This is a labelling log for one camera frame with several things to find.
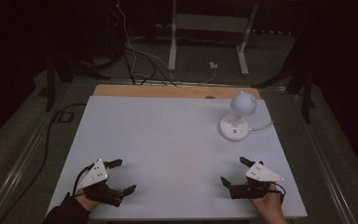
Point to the black rectangular floor plate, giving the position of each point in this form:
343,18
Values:
65,116

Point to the person's right hand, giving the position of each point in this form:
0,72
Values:
270,205

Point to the white table mat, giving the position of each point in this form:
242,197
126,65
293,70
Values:
167,149

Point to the black metal stand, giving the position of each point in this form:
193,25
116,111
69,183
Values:
59,71
301,77

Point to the white metal stand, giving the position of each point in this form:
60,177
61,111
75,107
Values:
209,23

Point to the white round desk lamp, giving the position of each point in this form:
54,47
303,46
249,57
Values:
234,127

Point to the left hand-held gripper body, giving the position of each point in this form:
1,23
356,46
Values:
98,174

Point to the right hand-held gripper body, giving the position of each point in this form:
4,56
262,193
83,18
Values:
261,173

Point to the person's left hand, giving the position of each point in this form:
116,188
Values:
87,202

